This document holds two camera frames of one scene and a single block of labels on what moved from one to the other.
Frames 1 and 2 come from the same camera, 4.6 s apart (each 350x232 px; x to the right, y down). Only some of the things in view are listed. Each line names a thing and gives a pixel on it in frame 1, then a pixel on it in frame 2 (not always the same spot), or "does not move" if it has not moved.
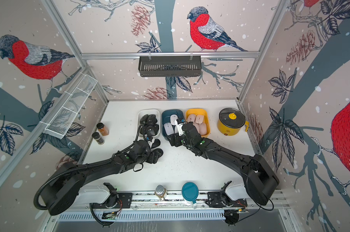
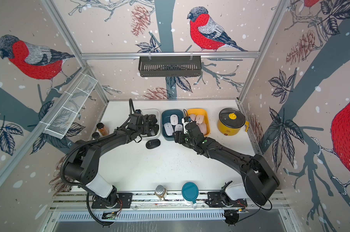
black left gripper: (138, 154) -> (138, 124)
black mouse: (152, 130) does not move
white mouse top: (173, 119) does not move
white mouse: (168, 128) does not move
